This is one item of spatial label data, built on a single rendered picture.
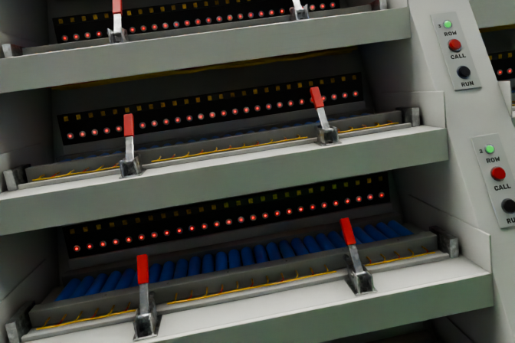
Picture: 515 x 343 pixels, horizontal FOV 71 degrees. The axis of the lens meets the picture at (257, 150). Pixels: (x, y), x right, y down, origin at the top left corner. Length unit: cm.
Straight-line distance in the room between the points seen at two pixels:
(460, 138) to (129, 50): 47
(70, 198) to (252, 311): 26
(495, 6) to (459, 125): 21
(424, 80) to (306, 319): 37
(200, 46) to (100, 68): 14
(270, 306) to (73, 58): 42
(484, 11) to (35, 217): 69
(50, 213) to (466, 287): 52
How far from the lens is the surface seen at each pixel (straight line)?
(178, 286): 53
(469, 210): 56
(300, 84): 67
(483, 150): 57
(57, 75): 58
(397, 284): 52
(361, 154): 50
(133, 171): 51
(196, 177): 47
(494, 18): 69
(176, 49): 54
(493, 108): 60
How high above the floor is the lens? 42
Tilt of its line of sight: 14 degrees up
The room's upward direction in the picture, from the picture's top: 10 degrees counter-clockwise
